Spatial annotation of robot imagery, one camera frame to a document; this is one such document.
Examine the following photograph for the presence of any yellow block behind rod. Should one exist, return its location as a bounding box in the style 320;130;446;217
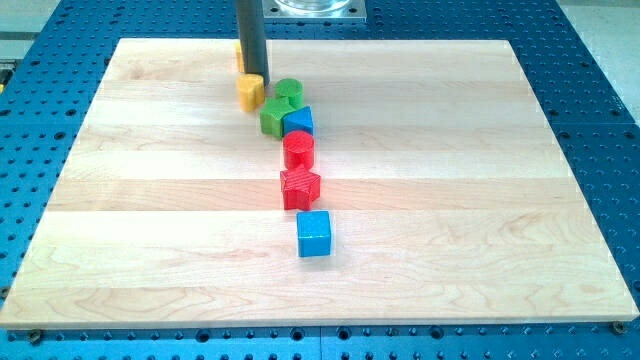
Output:
235;42;245;73

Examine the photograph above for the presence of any red star block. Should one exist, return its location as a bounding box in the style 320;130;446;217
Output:
280;166;321;211

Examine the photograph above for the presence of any yellow heart block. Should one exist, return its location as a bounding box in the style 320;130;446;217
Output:
236;74;265;112

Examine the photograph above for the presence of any blue triangle block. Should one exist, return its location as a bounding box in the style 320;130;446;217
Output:
283;106;314;135

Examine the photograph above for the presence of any green star block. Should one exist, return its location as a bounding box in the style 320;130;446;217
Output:
259;98;295;140

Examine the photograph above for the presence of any light wooden board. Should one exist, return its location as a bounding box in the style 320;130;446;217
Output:
1;39;638;330

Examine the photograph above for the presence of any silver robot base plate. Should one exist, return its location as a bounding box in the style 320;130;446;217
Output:
262;0;367;23

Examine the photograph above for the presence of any blue cube block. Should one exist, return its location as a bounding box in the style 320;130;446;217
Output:
296;210;332;257

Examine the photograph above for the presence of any blue perforated metal table plate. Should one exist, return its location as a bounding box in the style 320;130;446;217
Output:
1;1;639;359

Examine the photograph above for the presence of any red cylinder block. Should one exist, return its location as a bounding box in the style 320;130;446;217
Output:
282;130;315;170

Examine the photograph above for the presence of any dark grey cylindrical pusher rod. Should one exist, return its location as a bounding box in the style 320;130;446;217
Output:
235;0;270;86

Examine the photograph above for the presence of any green cylinder block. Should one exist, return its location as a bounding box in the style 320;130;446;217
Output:
275;78;304;109

